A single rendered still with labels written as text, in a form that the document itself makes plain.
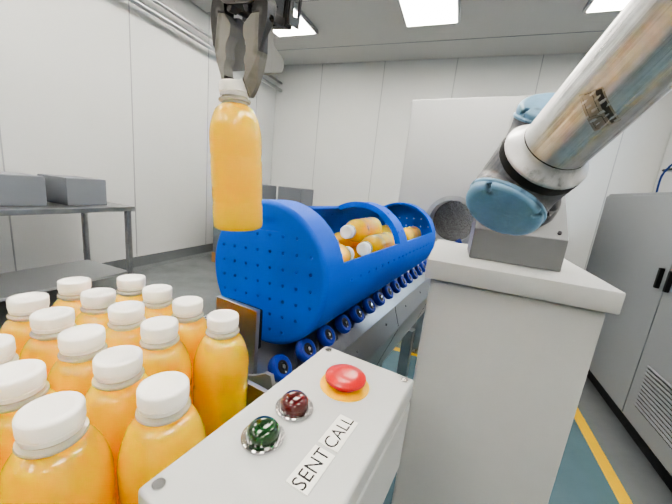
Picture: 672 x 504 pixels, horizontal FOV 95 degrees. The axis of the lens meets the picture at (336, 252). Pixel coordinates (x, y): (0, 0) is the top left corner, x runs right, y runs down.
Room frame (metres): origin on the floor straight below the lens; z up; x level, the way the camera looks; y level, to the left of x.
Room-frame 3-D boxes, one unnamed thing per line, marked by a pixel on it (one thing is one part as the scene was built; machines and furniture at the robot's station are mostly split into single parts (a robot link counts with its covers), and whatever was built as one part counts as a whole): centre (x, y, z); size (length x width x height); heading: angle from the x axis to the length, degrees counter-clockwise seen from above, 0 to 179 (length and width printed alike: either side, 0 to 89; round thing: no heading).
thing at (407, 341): (1.41, -0.40, 0.31); 0.06 x 0.06 x 0.63; 62
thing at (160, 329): (0.33, 0.20, 1.09); 0.04 x 0.04 x 0.02
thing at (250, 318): (0.52, 0.16, 0.99); 0.10 x 0.02 x 0.12; 62
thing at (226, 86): (0.44, 0.16, 1.39); 0.04 x 0.04 x 0.02
